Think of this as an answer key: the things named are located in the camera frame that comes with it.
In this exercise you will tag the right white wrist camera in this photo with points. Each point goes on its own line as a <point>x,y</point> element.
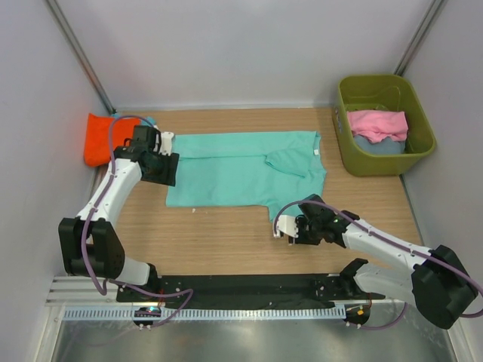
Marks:
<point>285,225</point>

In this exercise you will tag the light blue folded t shirt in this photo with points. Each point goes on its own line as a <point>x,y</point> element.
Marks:
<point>145,121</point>

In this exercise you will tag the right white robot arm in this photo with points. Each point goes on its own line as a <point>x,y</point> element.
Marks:
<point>434,281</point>

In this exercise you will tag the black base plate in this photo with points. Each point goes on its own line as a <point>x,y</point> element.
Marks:
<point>324,287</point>

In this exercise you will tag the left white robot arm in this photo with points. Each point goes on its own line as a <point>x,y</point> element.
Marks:
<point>89,244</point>

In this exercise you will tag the teal t shirt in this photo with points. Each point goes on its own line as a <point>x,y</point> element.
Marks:
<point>269,169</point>

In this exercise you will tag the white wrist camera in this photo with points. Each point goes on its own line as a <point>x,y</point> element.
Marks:
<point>166,141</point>
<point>285,225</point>

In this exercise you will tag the olive green plastic bin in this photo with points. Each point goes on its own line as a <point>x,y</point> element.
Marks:
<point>381,92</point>

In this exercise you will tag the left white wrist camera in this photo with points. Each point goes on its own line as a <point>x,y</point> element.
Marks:
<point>166,141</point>

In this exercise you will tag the grey blue t shirt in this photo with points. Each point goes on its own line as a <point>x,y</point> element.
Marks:
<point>385,147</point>

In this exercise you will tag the slotted cable duct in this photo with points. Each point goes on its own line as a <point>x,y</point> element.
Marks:
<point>152,314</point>

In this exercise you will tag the pink t shirt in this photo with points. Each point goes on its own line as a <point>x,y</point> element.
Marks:
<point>376,125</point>

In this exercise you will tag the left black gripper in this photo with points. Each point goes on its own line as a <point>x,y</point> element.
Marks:
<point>167,177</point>

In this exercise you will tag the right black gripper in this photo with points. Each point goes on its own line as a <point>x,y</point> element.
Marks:
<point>301,239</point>

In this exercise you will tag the orange folded t shirt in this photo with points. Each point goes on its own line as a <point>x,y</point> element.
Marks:
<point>97,151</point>

